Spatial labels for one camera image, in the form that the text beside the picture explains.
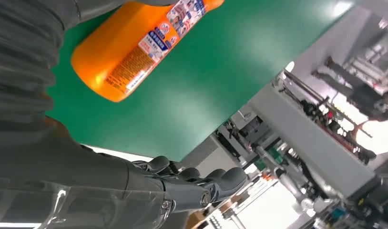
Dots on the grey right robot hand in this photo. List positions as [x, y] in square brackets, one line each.
[71, 183]

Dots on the green table mat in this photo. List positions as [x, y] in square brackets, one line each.
[213, 79]

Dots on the white machine base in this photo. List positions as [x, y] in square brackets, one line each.
[307, 142]

